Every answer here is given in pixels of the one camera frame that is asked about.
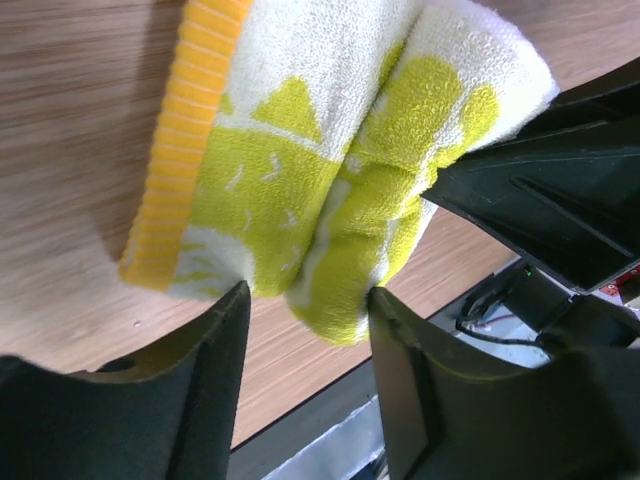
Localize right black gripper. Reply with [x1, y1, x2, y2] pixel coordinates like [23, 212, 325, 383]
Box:
[423, 60, 639, 350]

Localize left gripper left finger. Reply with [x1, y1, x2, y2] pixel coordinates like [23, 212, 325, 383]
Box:
[1, 282, 250, 479]

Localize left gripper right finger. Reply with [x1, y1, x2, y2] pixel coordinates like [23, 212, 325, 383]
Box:
[369, 288, 639, 480]

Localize yellow green patterned towel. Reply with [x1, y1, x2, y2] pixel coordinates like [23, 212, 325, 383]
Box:
[120, 1, 558, 346]

